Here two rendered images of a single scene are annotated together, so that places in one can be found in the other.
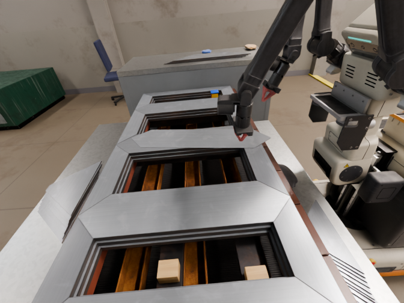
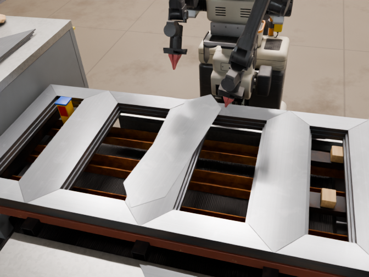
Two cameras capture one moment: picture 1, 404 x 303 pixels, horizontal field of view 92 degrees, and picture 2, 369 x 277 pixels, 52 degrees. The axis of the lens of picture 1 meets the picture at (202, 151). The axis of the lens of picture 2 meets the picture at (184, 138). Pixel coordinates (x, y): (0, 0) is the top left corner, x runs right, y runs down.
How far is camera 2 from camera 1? 1.32 m
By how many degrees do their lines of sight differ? 55
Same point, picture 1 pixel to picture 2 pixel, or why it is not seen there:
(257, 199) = (287, 126)
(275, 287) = (353, 139)
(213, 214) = (296, 153)
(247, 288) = (354, 149)
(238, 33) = not seen: outside the picture
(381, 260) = not seen: hidden behind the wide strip
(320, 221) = not seen: hidden behind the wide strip
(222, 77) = (34, 79)
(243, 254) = (317, 158)
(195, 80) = (7, 106)
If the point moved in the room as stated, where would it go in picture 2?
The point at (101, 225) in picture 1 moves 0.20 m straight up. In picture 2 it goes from (291, 228) to (300, 188)
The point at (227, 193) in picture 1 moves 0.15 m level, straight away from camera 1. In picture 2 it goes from (275, 139) to (240, 131)
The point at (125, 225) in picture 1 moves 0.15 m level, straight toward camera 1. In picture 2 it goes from (295, 209) to (333, 196)
